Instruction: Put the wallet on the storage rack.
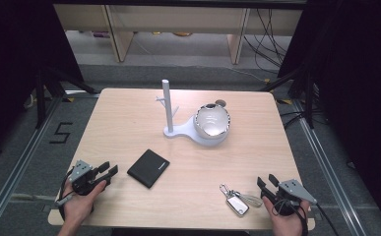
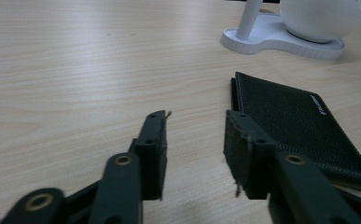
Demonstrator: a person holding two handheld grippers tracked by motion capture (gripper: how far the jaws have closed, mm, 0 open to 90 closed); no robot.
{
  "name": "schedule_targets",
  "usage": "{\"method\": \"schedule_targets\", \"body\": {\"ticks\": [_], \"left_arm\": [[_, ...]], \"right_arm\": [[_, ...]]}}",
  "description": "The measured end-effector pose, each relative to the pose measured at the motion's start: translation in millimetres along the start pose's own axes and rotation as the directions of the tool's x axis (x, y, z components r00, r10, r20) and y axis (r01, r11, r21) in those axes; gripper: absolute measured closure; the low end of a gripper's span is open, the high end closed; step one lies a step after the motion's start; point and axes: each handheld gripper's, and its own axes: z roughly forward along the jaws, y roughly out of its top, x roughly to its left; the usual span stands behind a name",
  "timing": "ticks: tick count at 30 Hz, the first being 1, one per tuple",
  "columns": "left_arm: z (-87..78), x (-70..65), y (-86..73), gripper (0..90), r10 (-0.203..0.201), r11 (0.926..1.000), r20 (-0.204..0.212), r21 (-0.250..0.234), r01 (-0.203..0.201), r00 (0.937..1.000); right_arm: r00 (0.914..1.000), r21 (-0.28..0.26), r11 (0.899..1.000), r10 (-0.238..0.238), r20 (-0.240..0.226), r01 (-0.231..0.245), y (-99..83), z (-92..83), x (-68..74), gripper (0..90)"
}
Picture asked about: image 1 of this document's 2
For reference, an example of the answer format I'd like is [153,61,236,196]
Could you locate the person's left hand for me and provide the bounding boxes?
[60,179,107,231]

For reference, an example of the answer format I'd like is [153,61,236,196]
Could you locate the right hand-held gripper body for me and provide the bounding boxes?
[272,178,319,217]

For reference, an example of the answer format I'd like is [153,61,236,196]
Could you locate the black metal stand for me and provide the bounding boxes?
[34,64,97,130]
[260,64,318,130]

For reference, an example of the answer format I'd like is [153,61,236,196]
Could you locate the silver car key with keyring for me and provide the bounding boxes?
[219,183,264,217]

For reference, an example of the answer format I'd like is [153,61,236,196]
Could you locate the bundle of black cables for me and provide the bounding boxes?
[242,8,293,75]

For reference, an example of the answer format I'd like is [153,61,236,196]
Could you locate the light wooden desk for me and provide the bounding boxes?
[52,3,304,65]

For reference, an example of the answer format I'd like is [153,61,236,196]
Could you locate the aluminium floor rail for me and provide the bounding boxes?
[0,88,100,236]
[278,97,367,236]

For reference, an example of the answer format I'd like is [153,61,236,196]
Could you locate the white stand with pole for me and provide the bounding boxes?
[156,79,229,148]

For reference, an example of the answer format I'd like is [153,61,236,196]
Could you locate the left hand-held gripper cable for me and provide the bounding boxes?
[53,166,78,221]

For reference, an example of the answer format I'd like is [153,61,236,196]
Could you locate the silver and white bowl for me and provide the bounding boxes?
[193,102,231,141]

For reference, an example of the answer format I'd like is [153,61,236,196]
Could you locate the right hand-held gripper cable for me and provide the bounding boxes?
[272,198,341,236]

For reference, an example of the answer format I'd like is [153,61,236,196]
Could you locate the black curtain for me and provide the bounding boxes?
[276,0,381,230]
[0,0,85,164]

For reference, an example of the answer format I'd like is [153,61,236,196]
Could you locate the person's right hand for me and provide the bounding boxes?
[262,196,310,236]

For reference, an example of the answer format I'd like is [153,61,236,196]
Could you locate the hand-held gripper cable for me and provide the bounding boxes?
[53,166,78,221]
[272,198,341,236]

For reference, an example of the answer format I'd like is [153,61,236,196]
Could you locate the black leather wallet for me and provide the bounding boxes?
[126,148,171,190]

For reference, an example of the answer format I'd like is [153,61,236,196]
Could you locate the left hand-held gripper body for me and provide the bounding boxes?
[68,159,101,197]

